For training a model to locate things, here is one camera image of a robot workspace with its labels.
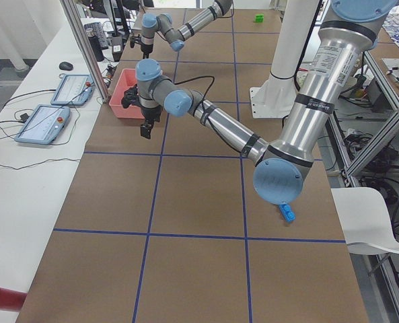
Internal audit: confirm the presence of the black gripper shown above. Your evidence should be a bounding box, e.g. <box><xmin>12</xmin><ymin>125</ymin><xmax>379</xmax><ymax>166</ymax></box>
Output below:
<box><xmin>121</xmin><ymin>85</ymin><xmax>161</xmax><ymax>139</ymax></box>
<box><xmin>129</xmin><ymin>35</ymin><xmax>153</xmax><ymax>54</ymax></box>

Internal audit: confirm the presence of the long blue studded block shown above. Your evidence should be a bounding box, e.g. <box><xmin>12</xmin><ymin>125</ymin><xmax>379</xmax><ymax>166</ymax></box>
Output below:
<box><xmin>279</xmin><ymin>203</ymin><xmax>296</xmax><ymax>223</ymax></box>

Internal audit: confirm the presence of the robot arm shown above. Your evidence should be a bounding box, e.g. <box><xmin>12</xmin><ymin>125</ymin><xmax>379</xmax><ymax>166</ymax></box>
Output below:
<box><xmin>135</xmin><ymin>1</ymin><xmax>396</xmax><ymax>205</ymax></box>
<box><xmin>130</xmin><ymin>1</ymin><xmax>233</xmax><ymax>59</ymax></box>

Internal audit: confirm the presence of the pink plastic box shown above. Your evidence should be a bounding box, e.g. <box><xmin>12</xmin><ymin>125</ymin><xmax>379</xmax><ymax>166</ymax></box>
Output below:
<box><xmin>110</xmin><ymin>69</ymin><xmax>144</xmax><ymax>119</ymax></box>

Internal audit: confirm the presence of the black keyboard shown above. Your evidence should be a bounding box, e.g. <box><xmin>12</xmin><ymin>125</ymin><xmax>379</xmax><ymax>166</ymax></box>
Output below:
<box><xmin>84</xmin><ymin>22</ymin><xmax>109</xmax><ymax>50</ymax></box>

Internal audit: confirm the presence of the black bottle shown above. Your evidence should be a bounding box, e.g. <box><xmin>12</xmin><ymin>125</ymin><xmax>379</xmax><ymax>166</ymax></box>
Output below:
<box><xmin>85</xmin><ymin>28</ymin><xmax>104</xmax><ymax>62</ymax></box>

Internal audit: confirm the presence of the upper blue teach pendant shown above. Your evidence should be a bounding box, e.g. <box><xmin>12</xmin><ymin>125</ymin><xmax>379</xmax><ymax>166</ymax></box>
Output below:
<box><xmin>50</xmin><ymin>74</ymin><xmax>94</xmax><ymax>106</ymax></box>

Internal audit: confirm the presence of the blue teach pendant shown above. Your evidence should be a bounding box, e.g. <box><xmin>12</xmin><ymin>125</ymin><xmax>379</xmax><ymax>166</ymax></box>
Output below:
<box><xmin>14</xmin><ymin>104</ymin><xmax>71</xmax><ymax>145</ymax></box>
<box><xmin>50</xmin><ymin>74</ymin><xmax>94</xmax><ymax>106</ymax></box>

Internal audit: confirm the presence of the black computer mouse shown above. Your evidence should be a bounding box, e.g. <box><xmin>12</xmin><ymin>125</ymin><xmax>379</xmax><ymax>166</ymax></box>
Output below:
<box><xmin>59</xmin><ymin>61</ymin><xmax>73</xmax><ymax>71</ymax></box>

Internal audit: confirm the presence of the lower blue teach pendant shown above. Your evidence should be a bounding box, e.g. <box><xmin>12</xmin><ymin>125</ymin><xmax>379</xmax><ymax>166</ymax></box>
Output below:
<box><xmin>14</xmin><ymin>104</ymin><xmax>71</xmax><ymax>145</ymax></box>

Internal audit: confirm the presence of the green toy block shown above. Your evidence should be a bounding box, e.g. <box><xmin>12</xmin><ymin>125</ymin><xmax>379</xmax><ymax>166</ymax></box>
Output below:
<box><xmin>254</xmin><ymin>13</ymin><xmax>264</xmax><ymax>23</ymax></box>

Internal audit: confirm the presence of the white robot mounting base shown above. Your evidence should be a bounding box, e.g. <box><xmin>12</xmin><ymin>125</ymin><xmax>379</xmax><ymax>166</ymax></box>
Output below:
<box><xmin>250</xmin><ymin>0</ymin><xmax>321</xmax><ymax>118</ymax></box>

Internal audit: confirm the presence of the red cylinder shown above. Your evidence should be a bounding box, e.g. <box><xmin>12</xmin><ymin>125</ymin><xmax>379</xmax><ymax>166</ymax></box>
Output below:
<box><xmin>0</xmin><ymin>287</ymin><xmax>27</xmax><ymax>312</ymax></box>

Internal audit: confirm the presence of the white chair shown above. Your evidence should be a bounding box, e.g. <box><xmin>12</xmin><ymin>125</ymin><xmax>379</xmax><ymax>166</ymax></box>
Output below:
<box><xmin>331</xmin><ymin>187</ymin><xmax>399</xmax><ymax>255</ymax></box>

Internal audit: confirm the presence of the aluminium frame post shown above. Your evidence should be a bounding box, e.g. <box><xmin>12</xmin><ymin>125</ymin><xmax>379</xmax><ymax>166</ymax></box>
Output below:
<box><xmin>60</xmin><ymin>0</ymin><xmax>109</xmax><ymax>103</ymax></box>

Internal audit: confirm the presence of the aluminium side frame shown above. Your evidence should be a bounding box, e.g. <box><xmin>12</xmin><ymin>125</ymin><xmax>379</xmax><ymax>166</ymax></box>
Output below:
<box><xmin>326</xmin><ymin>43</ymin><xmax>399</xmax><ymax>322</ymax></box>

